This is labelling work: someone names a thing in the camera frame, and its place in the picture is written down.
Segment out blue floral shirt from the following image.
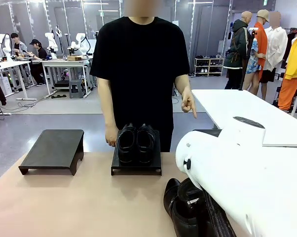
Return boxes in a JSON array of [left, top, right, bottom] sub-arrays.
[[246, 38, 260, 75]]

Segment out seated person in black cap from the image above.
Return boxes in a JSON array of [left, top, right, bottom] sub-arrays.
[[29, 39, 50, 87]]

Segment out figure in white shirt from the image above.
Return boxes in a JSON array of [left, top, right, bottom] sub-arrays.
[[259, 12, 289, 101]]

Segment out person's left hand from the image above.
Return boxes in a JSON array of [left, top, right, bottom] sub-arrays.
[[181, 86, 198, 119]]

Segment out grey plastic stool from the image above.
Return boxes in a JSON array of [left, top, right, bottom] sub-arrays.
[[69, 79, 86, 99]]

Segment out mannequin in orange shirt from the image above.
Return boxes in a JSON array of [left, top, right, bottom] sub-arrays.
[[242, 9, 270, 99]]

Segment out dark braided cable sleeve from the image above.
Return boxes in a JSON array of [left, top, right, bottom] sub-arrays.
[[204, 191, 238, 237]]

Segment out large white table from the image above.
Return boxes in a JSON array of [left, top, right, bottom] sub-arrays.
[[191, 88, 297, 149]]

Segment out person's right hand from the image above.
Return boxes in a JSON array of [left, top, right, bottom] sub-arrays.
[[105, 124, 120, 148]]

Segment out person in black t-shirt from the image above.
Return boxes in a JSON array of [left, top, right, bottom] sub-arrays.
[[90, 16, 190, 153]]

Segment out person in grey jacket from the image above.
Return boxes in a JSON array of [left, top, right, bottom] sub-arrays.
[[10, 32, 29, 58]]

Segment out black shoe stand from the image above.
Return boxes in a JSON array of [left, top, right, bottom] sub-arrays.
[[111, 129, 163, 177], [18, 129, 85, 176]]

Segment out person's left forearm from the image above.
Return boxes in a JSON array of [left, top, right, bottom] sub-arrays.
[[174, 74, 191, 93]]

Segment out mannequin in dark green jacket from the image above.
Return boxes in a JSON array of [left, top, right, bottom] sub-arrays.
[[223, 11, 253, 90]]

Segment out mannequin in yellow hoodie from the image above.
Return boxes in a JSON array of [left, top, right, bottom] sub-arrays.
[[278, 29, 297, 112]]

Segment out white lab workbench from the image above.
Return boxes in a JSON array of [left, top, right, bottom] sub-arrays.
[[39, 58, 94, 98], [0, 61, 37, 101]]

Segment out white shoe rack with shoes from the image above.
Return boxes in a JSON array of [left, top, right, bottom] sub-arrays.
[[194, 56, 224, 77]]

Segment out person's right forearm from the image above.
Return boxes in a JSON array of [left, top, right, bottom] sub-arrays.
[[97, 78, 118, 128]]

